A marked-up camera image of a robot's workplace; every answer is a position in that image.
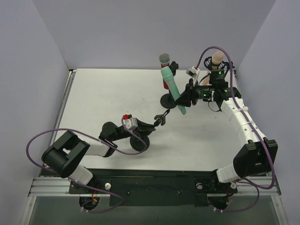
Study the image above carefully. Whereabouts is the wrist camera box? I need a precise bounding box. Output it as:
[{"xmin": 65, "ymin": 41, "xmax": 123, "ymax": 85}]
[
  {"xmin": 186, "ymin": 66, "xmax": 201, "ymax": 82},
  {"xmin": 123, "ymin": 114, "xmax": 138, "ymax": 131}
]

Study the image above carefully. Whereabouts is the black tripod shock-mount stand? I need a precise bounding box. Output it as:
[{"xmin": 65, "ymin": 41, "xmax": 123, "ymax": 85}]
[{"xmin": 203, "ymin": 55, "xmax": 230, "ymax": 70}]

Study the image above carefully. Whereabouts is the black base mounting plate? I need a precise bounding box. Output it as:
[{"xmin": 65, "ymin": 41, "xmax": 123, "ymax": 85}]
[{"xmin": 77, "ymin": 168, "xmax": 237, "ymax": 208}]

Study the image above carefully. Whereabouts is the red glitter microphone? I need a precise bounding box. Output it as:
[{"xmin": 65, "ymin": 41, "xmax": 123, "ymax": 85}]
[{"xmin": 159, "ymin": 53, "xmax": 170, "ymax": 90}]

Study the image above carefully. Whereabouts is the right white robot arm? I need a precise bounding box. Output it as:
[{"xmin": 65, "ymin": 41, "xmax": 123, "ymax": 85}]
[{"xmin": 173, "ymin": 67, "xmax": 278, "ymax": 189}]

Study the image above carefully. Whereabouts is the black round-base clip stand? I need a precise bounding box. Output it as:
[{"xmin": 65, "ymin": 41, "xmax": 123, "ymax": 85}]
[{"xmin": 160, "ymin": 61, "xmax": 179, "ymax": 109}]

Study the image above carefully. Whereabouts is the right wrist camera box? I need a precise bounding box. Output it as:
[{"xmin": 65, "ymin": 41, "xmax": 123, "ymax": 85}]
[{"xmin": 186, "ymin": 66, "xmax": 201, "ymax": 82}]

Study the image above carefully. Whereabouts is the mint green microphone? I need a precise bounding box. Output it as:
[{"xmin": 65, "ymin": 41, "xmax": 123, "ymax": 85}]
[{"xmin": 165, "ymin": 68, "xmax": 180, "ymax": 101}]

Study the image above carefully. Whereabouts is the pink microphone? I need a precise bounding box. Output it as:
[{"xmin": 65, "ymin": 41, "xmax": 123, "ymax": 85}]
[{"xmin": 201, "ymin": 51, "xmax": 224, "ymax": 85}]

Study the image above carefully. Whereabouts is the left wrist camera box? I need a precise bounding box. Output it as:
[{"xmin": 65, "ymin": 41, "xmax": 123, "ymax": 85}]
[{"xmin": 123, "ymin": 114, "xmax": 138, "ymax": 131}]

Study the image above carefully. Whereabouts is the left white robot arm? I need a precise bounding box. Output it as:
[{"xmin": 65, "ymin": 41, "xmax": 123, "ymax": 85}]
[{"xmin": 41, "ymin": 118, "xmax": 160, "ymax": 185}]

